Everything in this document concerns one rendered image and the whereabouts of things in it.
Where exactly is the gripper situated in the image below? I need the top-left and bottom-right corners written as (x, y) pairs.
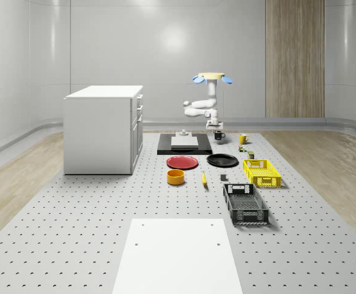
top-left (206, 120), bottom-right (224, 133)

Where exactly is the black plate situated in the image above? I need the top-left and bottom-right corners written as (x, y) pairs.
top-left (206, 153), bottom-right (240, 168)

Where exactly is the drone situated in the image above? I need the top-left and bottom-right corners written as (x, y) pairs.
top-left (191, 72), bottom-right (234, 85)

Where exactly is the red plate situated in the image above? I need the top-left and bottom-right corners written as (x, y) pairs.
top-left (166, 155), bottom-right (199, 170)

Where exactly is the black stove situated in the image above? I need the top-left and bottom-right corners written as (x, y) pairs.
top-left (157, 129), bottom-right (213, 156)

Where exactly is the yellow basket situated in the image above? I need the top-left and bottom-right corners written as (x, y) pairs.
top-left (242, 159), bottom-right (283, 188)

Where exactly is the yellow bowl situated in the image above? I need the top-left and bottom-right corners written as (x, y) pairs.
top-left (166, 169), bottom-right (186, 186)

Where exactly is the dark grey basket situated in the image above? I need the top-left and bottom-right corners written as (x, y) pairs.
top-left (222, 183), bottom-right (271, 226)

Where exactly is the white cabinet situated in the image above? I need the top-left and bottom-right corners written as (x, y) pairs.
top-left (63, 85), bottom-right (144, 176)

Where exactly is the white board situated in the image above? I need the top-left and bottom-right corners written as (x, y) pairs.
top-left (112, 218), bottom-right (244, 294)

